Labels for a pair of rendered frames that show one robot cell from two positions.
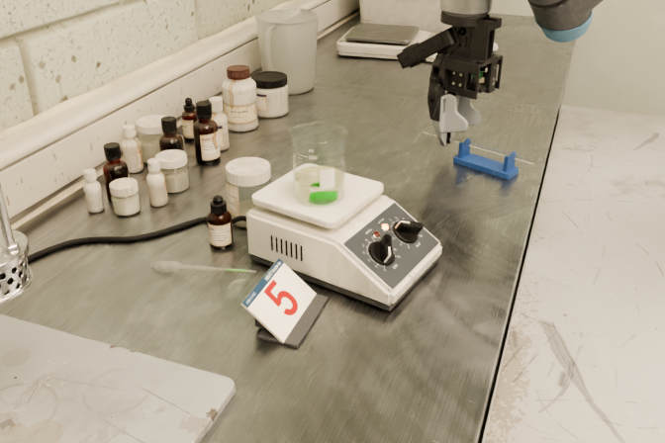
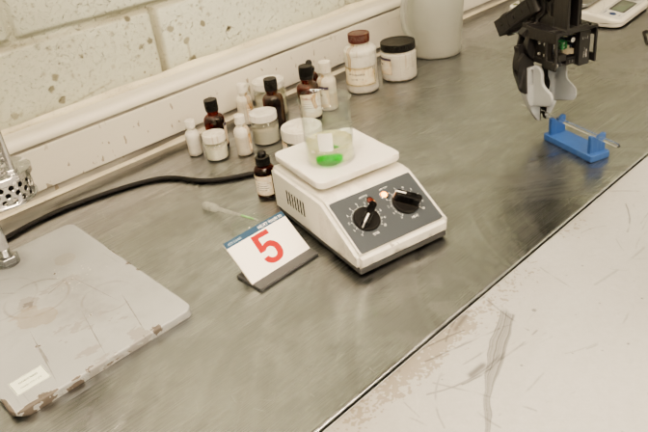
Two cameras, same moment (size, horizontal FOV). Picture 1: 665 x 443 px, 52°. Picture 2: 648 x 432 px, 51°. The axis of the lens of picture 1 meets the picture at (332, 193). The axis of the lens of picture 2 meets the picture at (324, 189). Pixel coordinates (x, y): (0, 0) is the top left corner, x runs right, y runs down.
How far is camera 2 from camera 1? 0.34 m
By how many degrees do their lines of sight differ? 26
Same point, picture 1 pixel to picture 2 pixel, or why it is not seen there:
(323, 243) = (313, 202)
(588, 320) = (554, 320)
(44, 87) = (172, 47)
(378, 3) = not seen: outside the picture
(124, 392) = (111, 298)
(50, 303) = (117, 223)
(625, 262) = not seen: outside the picture
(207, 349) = (194, 279)
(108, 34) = (239, 1)
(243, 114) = (360, 77)
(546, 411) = (434, 395)
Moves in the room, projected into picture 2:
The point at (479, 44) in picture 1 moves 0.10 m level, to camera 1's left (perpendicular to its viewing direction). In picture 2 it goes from (561, 12) to (486, 12)
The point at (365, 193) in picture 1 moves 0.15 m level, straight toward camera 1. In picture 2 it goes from (373, 160) to (313, 222)
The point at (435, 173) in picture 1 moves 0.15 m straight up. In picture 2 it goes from (515, 148) to (518, 49)
